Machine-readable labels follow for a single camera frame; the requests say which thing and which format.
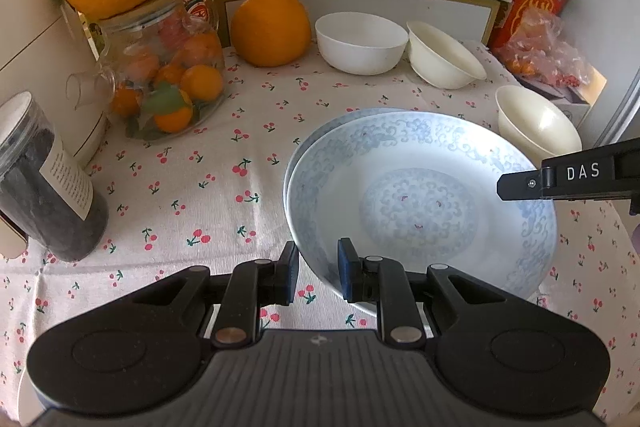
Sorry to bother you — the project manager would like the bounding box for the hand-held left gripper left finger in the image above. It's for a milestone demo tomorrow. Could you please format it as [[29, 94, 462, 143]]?
[[122, 241, 300, 349]]

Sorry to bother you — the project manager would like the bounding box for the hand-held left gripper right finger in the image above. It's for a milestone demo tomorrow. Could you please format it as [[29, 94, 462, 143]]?
[[337, 238, 521, 348]]

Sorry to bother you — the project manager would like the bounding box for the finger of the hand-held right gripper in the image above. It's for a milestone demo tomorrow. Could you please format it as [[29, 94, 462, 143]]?
[[496, 141, 640, 202]]

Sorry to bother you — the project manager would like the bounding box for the cream bowl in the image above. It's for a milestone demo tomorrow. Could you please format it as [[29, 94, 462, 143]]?
[[406, 21, 487, 90], [495, 85, 583, 168]]

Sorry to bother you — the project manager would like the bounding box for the blue patterned plate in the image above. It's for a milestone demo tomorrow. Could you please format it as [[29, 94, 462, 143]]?
[[283, 108, 416, 268], [291, 114, 558, 315]]

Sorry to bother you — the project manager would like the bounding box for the white bowl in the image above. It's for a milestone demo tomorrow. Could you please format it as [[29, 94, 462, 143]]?
[[315, 13, 410, 75]]

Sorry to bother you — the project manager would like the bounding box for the white and blue cardboard box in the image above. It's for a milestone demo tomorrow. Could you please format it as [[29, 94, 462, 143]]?
[[520, 72, 608, 130]]

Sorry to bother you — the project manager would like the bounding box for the grey refrigerator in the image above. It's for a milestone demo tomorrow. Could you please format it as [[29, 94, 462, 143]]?
[[590, 67, 640, 150]]

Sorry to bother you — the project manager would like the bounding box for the plastic bag of orange snacks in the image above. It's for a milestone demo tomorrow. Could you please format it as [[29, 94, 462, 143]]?
[[492, 9, 608, 100]]

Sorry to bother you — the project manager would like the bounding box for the cherry print tablecloth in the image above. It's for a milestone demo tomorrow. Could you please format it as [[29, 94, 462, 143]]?
[[0, 39, 640, 408]]

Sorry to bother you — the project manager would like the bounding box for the pile of small oranges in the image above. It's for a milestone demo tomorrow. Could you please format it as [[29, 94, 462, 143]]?
[[110, 17, 223, 132]]

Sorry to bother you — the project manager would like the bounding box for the white container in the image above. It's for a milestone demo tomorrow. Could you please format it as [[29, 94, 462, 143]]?
[[75, 109, 108, 168]]

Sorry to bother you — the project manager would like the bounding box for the large orange citrus fruit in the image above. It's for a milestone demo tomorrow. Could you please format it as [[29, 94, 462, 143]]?
[[230, 0, 313, 68]]

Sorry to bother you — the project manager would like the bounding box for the glass jar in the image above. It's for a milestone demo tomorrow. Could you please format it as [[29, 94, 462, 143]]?
[[97, 0, 226, 142]]

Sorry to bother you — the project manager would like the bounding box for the labelled jar of dark contents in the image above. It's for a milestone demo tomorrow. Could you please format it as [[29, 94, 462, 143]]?
[[0, 92, 110, 263]]

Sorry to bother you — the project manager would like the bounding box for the clear glass cup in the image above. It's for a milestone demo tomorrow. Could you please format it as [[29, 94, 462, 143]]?
[[66, 72, 118, 112]]

